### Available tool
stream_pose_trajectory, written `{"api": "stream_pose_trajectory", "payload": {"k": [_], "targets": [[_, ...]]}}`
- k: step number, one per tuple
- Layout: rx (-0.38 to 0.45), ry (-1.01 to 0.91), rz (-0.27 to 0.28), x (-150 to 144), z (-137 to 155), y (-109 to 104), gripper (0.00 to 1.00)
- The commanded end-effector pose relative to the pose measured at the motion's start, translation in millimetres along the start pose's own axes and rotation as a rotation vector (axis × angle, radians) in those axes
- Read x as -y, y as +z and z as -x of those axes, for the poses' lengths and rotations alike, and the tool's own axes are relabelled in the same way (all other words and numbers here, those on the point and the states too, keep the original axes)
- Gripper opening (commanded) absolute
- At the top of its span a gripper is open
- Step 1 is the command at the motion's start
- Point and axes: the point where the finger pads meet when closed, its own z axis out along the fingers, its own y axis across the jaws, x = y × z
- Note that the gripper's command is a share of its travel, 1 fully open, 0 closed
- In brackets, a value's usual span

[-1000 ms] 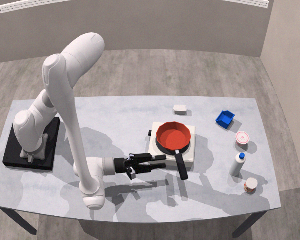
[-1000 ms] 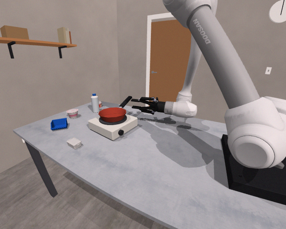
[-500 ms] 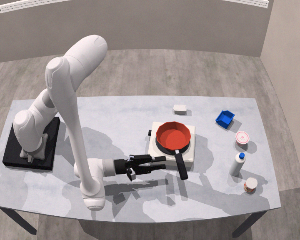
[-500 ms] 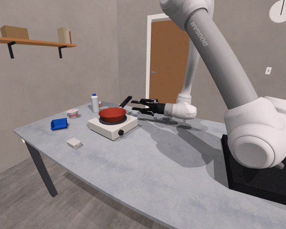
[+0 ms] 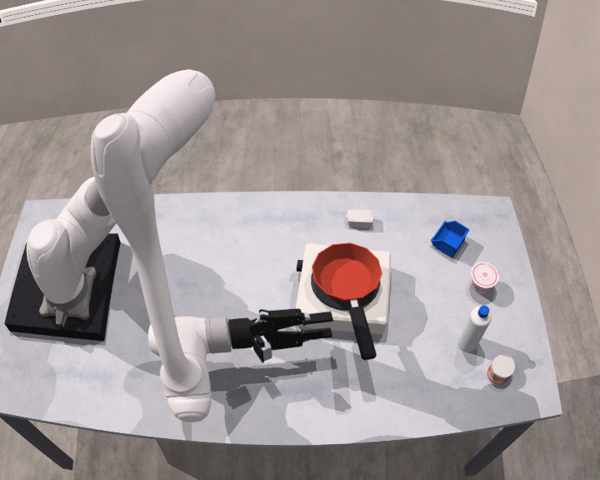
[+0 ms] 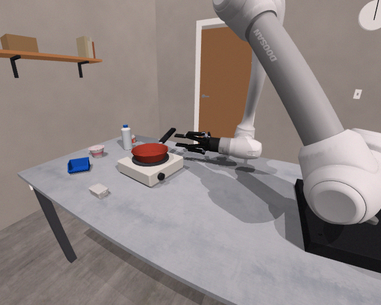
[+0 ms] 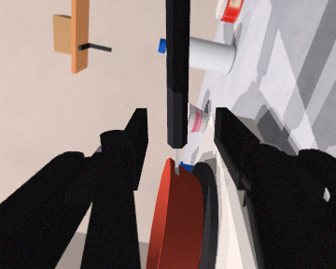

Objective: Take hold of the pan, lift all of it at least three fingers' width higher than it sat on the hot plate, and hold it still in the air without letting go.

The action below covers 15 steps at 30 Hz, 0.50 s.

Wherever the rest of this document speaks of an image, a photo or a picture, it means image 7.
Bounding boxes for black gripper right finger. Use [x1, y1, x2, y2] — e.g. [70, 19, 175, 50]
[214, 107, 336, 269]

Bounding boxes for white hot plate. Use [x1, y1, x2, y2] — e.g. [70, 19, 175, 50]
[190, 113, 258, 269]

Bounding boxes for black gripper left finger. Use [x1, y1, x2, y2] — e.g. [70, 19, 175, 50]
[0, 108, 148, 269]

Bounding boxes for red frying pan with black handle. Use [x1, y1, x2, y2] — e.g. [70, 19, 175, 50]
[146, 0, 203, 269]

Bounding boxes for blue plastic bin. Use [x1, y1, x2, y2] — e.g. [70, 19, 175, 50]
[180, 162, 193, 172]

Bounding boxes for white bottle with blue cap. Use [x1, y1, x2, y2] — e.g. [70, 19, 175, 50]
[158, 36, 236, 75]

